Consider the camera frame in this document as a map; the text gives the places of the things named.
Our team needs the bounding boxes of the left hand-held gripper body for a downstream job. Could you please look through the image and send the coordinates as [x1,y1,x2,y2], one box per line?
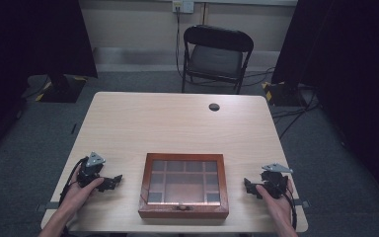
[76,151,107,189]

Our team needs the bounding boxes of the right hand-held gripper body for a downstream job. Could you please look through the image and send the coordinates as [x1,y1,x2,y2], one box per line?
[259,162,294,200]

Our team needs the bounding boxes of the wooden box with glass lid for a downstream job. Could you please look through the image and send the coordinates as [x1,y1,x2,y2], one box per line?
[137,152,230,220]

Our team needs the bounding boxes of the person's right hand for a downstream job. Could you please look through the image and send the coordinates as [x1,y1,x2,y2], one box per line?
[255,178,294,229]

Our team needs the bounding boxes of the person's left hand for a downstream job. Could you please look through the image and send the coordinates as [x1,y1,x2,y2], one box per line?
[58,164,106,217]

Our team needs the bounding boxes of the light wooden table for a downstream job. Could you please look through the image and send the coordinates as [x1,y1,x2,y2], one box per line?
[39,91,309,234]

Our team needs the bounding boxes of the black stand base striped tape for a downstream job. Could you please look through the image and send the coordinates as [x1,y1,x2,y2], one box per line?
[261,80,308,108]
[34,73,89,104]

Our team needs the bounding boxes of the black curtain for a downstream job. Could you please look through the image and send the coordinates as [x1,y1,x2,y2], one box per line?
[270,0,379,213]
[0,0,99,166]

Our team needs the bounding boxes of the black folding chair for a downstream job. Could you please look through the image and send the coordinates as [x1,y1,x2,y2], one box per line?
[181,24,256,96]

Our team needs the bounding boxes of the left hand-held gripper cable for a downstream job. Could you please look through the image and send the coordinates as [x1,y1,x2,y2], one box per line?
[58,156,90,205]

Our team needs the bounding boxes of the hand-held gripper cable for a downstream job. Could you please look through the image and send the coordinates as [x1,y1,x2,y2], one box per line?
[282,192,298,231]
[58,156,90,205]

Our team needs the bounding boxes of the right hand-held gripper cable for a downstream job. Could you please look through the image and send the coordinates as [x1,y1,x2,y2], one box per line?
[282,192,298,231]

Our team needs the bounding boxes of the black table edge strap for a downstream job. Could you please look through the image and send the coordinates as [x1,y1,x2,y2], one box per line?
[292,198,311,209]
[35,200,61,212]

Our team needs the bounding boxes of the black floor cables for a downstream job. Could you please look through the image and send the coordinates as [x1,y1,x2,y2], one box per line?
[243,66,321,140]

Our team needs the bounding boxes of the black wall socket cable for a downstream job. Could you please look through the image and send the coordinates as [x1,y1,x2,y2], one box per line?
[175,6,185,80]

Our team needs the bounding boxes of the white wall socket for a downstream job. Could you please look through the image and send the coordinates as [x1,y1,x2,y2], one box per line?
[172,0,195,15]

